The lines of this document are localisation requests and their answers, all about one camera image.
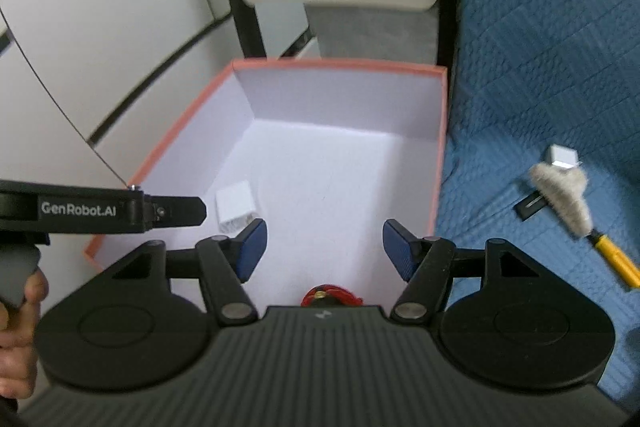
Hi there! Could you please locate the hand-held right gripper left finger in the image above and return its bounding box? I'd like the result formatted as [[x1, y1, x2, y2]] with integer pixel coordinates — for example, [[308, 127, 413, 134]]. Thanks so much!
[[111, 218, 268, 327]]

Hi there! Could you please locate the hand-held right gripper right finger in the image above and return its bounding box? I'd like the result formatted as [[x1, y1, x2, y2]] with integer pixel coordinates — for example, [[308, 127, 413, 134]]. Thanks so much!
[[382, 218, 543, 325]]

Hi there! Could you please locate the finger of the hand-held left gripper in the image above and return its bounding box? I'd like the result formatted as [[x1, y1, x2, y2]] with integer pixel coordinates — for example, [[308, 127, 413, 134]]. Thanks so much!
[[143, 194, 208, 234]]

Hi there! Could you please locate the pink cardboard box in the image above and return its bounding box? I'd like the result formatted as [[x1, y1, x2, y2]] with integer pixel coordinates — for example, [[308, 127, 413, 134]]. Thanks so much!
[[82, 58, 449, 308]]

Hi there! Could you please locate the beige fluffy toy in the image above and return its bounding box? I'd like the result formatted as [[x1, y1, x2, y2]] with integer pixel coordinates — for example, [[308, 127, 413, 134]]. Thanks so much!
[[529, 162, 593, 239]]

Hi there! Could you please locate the small white cube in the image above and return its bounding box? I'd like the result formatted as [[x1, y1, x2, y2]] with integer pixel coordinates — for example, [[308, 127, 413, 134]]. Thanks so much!
[[547, 145, 584, 171]]

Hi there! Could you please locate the yellow handled screwdriver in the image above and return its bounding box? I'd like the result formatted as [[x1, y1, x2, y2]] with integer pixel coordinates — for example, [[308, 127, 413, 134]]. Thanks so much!
[[590, 229, 640, 290]]

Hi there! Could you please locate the person's left hand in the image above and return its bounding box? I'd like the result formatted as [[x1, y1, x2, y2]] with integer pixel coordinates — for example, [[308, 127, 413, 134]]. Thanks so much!
[[0, 269, 51, 401]]

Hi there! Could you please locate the white charger plug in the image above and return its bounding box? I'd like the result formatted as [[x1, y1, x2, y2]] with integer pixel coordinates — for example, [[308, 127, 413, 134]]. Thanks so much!
[[215, 180, 259, 234]]

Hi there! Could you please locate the small black clip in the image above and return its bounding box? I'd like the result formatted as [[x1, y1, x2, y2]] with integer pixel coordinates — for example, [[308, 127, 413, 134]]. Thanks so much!
[[514, 189, 547, 223]]

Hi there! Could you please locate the white wardrobe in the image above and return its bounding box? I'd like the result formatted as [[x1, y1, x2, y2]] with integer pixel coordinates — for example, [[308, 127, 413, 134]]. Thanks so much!
[[0, 0, 236, 192]]

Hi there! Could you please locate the blue quilted blanket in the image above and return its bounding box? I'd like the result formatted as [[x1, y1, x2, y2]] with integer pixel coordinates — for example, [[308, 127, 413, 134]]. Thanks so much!
[[432, 0, 640, 413]]

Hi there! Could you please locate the red coiled cord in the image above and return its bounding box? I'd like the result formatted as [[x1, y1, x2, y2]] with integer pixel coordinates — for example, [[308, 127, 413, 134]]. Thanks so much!
[[300, 284, 363, 308]]

